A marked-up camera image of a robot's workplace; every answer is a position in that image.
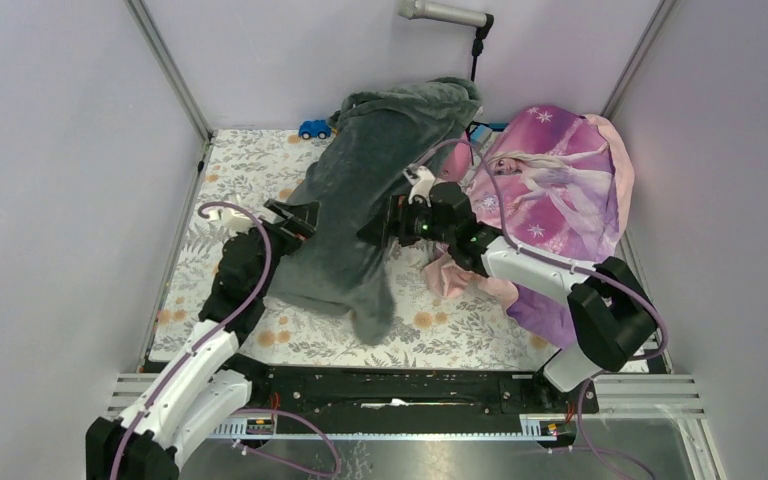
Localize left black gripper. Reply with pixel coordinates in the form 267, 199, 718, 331
239, 199, 321, 298

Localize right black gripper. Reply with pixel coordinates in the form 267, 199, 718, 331
357, 193, 455, 248

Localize grey plush pillowcase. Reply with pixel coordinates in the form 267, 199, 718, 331
268, 77, 482, 345

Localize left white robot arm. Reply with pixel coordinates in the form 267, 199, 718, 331
85, 200, 320, 479

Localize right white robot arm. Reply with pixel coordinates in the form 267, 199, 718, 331
357, 182, 662, 412

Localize floral table cloth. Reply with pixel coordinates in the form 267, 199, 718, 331
143, 130, 574, 371

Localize blue toy car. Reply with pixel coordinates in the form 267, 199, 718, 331
297, 119, 333, 140

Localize pink wedge block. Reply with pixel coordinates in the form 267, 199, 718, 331
438, 143, 473, 183

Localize light blue small box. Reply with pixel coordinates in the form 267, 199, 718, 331
468, 124, 493, 146

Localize purple princess print blanket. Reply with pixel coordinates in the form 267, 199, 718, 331
422, 104, 636, 351

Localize black microphone stand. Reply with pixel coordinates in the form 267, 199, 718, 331
469, 13, 495, 82

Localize silver microphone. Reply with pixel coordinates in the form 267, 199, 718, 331
396, 0, 493, 28

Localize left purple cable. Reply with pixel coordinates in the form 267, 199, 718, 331
108, 201, 343, 480

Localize purple cable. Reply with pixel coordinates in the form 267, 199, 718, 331
410, 137, 669, 480
108, 201, 343, 480

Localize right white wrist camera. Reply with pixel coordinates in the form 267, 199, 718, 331
403, 165, 436, 206

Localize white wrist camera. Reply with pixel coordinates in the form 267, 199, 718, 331
403, 165, 436, 206
220, 204, 254, 233

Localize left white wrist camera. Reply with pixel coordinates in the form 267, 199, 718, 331
220, 204, 254, 233

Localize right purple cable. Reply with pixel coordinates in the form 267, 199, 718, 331
410, 137, 669, 480

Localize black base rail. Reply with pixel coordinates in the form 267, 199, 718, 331
217, 354, 600, 439

